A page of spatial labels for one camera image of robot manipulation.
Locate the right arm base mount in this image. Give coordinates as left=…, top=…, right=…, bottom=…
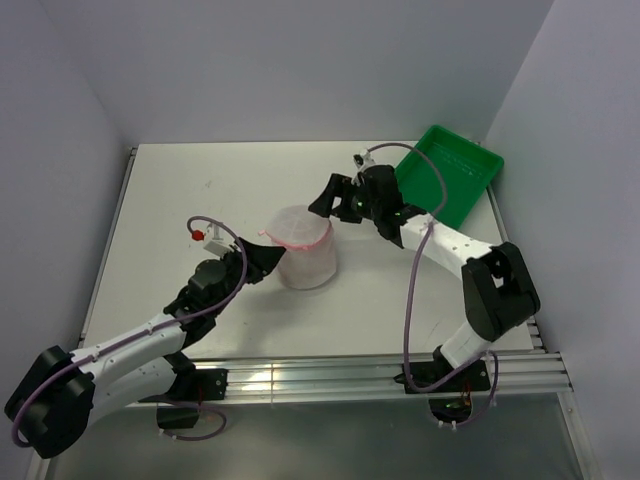
left=409, top=359, right=497, bottom=431

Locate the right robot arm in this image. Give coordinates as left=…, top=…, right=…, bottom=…
left=308, top=165, right=540, bottom=390

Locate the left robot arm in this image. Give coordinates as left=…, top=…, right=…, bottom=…
left=4, top=239, right=286, bottom=459

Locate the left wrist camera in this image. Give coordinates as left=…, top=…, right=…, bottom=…
left=190, top=224, right=232, bottom=257

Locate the aluminium mounting rail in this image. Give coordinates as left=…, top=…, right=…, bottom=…
left=124, top=319, right=574, bottom=410

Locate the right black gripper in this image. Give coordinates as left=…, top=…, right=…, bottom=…
left=308, top=173, right=381, bottom=224

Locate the green plastic tray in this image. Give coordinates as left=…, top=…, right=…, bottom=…
left=395, top=125, right=504, bottom=229

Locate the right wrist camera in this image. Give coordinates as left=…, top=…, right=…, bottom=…
left=353, top=149, right=376, bottom=172

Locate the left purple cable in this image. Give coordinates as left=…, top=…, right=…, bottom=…
left=12, top=215, right=247, bottom=447

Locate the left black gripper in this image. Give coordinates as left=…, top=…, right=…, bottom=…
left=210, top=237, right=285, bottom=315

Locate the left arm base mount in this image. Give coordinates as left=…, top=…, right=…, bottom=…
left=148, top=368, right=228, bottom=431

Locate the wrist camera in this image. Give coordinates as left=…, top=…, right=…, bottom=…
left=190, top=224, right=232, bottom=257
left=353, top=149, right=376, bottom=172

